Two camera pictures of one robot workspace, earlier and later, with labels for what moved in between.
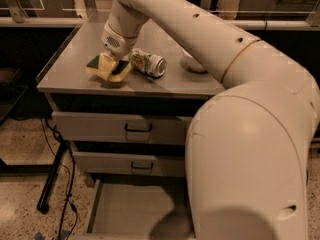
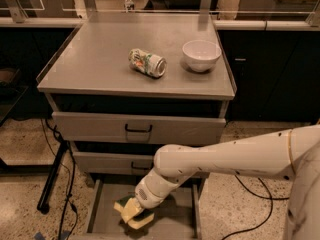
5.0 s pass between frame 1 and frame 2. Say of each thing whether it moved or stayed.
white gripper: moved
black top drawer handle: stayed
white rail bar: stayed
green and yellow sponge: moved
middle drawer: stayed
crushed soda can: stayed
